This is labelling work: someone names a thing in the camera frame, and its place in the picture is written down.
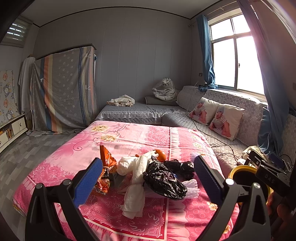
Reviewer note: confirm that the whole orange peel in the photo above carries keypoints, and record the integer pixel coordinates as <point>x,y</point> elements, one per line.
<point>161,156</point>

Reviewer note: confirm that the blue curtain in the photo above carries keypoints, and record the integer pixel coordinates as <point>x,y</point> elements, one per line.
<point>275,115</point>
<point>205,42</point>

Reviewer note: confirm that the pink floral table cloth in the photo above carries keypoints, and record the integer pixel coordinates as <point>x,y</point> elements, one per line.
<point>162,218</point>

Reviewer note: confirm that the light green cloth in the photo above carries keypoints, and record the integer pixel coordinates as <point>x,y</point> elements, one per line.
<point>246,152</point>

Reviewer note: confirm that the large black plastic bag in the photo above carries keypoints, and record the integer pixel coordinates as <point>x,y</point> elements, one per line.
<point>162,181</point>

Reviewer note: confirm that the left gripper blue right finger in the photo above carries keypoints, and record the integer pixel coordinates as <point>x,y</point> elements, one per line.
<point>210,179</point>

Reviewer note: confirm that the baby print pillow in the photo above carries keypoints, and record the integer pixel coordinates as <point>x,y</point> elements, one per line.
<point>204,111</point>
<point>227,120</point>

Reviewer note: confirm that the small black plastic bag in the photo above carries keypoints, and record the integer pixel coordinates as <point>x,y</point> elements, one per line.
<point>185,169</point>

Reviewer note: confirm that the grey quilted sofa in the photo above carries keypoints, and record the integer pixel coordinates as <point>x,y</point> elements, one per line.
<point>226,151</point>

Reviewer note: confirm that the person right hand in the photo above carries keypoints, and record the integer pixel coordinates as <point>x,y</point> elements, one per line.
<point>287,229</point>

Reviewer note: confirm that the window with dark frame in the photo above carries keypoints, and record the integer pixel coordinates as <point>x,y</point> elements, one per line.
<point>235,60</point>

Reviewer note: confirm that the cartoon print wall cloth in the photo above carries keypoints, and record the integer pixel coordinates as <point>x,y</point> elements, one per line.
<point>8,104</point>

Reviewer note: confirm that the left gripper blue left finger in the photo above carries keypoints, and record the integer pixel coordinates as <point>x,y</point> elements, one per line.
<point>85,180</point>

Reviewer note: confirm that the white hanging towel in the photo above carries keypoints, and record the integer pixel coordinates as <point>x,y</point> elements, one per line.
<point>24,84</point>

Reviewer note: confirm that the white power strip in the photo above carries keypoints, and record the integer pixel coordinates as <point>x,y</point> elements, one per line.
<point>242,161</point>

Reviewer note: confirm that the crumpled beige cloth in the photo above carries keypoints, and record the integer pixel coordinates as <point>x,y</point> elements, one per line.
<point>124,100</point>

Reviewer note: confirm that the right baby print pillow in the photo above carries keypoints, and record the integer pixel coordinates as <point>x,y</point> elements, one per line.
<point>227,120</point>

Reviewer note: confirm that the grey folded cushion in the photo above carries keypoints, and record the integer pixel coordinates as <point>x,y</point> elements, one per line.
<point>152,100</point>

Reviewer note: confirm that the white low drawer cabinet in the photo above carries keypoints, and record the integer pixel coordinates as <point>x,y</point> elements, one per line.
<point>11,130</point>

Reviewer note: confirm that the blue left curtain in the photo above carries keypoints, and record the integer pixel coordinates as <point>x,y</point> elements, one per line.
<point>205,42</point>

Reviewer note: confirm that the left baby print pillow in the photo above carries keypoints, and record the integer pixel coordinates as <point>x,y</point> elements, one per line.
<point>204,111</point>

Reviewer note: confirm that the blue right curtain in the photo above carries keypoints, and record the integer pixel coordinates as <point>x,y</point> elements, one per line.
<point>275,115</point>

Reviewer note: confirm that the wall ventilation louver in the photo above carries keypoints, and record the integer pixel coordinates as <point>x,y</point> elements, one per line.
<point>17,32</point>

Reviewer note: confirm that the striped sheet covered wardrobe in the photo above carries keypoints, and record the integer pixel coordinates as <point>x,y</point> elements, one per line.
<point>62,91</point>

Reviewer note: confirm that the orange snack wrapper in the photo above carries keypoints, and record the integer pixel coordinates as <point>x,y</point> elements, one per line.
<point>109,167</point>

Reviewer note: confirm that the white tissue paper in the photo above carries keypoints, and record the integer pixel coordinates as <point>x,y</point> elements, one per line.
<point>134,199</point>

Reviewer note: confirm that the white tiger plush toy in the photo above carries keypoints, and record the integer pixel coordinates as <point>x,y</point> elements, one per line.
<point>165,90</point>

